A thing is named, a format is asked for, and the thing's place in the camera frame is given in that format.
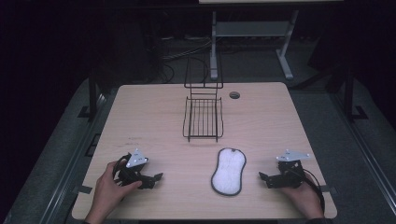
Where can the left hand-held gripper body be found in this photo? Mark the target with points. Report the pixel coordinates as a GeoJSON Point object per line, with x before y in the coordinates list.
{"type": "Point", "coordinates": [134, 159]}

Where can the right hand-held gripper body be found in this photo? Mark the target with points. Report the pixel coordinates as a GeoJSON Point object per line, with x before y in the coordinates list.
{"type": "Point", "coordinates": [290, 174]}

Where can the person's right hand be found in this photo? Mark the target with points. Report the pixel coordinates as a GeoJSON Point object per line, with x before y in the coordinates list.
{"type": "Point", "coordinates": [303, 197]}

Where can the person's left hand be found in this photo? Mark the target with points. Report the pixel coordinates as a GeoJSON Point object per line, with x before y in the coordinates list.
{"type": "Point", "coordinates": [109, 189]}

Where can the white fluffy sponge pad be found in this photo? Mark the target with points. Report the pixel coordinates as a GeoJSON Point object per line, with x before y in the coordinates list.
{"type": "Point", "coordinates": [229, 172]}

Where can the black tape strip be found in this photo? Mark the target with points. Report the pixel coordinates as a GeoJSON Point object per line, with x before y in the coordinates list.
{"type": "Point", "coordinates": [328, 188]}
{"type": "Point", "coordinates": [84, 189]}

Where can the grey metal stand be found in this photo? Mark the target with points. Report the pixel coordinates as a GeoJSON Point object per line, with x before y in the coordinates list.
{"type": "Point", "coordinates": [249, 28]}

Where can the metal floor rail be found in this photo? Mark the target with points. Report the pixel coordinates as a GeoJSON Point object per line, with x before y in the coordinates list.
{"type": "Point", "coordinates": [70, 161]}
{"type": "Point", "coordinates": [364, 149]}

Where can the black metal post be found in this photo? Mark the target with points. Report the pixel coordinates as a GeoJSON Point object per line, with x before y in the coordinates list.
{"type": "Point", "coordinates": [349, 93]}
{"type": "Point", "coordinates": [92, 93]}

